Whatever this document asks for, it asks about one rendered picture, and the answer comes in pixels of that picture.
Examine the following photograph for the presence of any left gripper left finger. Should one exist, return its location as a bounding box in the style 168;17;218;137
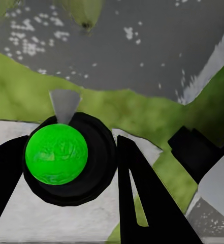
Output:
0;135;29;218

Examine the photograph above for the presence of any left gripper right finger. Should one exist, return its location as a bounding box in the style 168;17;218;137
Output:
116;135;203;244

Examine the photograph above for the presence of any insectifuge atomizer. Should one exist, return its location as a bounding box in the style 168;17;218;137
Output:
21;89;118;207

